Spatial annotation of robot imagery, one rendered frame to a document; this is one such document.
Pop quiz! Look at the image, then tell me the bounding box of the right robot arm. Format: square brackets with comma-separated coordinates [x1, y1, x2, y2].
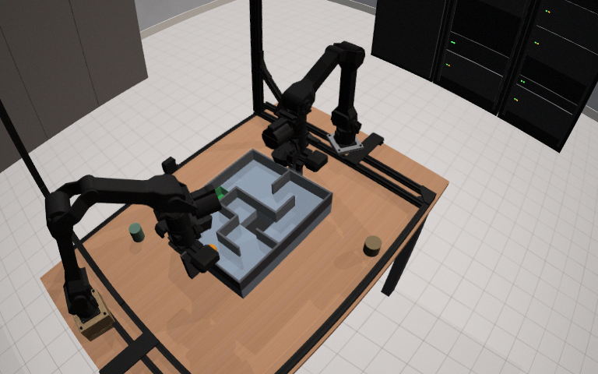
[45, 175, 222, 323]

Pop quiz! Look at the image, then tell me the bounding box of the green cylinder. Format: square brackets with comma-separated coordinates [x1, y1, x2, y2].
[128, 223, 145, 242]

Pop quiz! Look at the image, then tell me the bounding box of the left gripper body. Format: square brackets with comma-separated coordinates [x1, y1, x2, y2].
[288, 130, 328, 172]

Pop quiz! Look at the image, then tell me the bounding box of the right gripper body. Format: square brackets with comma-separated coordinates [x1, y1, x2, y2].
[155, 220, 220, 273]

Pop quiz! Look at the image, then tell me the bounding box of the short brown cylinder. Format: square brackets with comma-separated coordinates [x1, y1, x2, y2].
[363, 235, 382, 257]

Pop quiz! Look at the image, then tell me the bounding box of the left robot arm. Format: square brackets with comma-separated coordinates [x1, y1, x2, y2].
[262, 41, 365, 167]

